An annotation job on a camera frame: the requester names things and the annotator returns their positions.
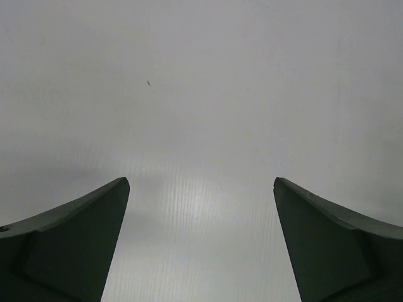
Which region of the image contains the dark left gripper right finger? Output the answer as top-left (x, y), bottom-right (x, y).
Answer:
top-left (273, 177), bottom-right (402, 301)

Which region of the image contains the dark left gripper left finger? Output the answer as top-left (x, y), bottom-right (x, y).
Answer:
top-left (1, 177), bottom-right (130, 301)

